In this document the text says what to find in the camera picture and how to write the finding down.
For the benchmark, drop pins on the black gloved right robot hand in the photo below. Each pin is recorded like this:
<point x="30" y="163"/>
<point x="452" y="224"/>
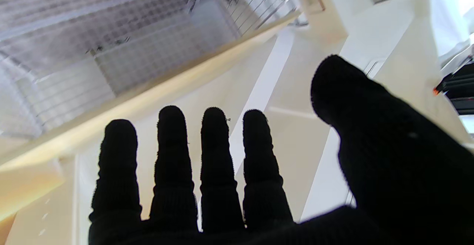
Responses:
<point x="389" y="163"/>

